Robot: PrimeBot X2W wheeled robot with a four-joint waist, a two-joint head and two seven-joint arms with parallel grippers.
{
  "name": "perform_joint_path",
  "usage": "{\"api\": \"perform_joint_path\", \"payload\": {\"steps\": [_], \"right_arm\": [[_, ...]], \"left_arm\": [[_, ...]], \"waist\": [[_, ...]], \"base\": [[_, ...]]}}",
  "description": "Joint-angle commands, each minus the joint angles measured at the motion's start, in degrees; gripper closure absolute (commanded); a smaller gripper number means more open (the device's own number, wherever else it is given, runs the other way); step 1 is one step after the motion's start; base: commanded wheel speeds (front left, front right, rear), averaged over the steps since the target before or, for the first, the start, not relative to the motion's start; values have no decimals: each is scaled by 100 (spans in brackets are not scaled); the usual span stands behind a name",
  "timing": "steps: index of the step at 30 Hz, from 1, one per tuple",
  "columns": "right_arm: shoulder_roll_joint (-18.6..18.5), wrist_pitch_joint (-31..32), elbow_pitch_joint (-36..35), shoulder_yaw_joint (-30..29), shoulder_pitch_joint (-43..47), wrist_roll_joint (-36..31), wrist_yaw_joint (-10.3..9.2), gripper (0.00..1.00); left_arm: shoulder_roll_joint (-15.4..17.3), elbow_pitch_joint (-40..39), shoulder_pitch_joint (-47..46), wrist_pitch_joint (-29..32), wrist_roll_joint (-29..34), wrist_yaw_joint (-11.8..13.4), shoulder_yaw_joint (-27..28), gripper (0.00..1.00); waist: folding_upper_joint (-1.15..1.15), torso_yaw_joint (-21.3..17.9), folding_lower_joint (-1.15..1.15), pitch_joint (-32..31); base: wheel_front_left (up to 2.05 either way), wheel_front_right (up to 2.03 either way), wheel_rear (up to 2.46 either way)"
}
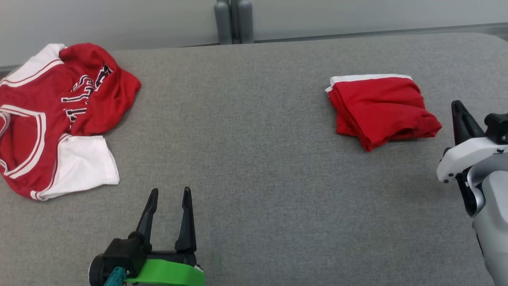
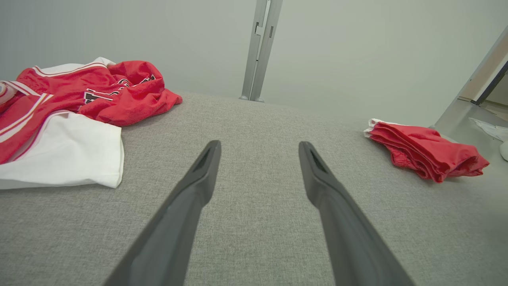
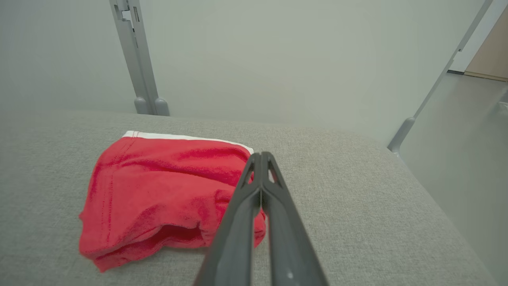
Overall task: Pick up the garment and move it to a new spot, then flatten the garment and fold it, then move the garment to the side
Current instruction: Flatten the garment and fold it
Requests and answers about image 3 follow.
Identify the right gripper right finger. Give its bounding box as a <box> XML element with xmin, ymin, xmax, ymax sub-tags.
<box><xmin>262</xmin><ymin>152</ymin><xmax>329</xmax><ymax>286</ymax></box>

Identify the red jersey with white trim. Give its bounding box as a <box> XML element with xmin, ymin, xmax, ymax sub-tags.
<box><xmin>78</xmin><ymin>130</ymin><xmax>267</xmax><ymax>273</ymax></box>

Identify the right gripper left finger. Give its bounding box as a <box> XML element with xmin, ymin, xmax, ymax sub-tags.
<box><xmin>194</xmin><ymin>152</ymin><xmax>262</xmax><ymax>286</ymax></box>

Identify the grey partition corner post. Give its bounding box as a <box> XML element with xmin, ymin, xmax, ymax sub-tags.
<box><xmin>387</xmin><ymin>0</ymin><xmax>496</xmax><ymax>156</ymax></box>

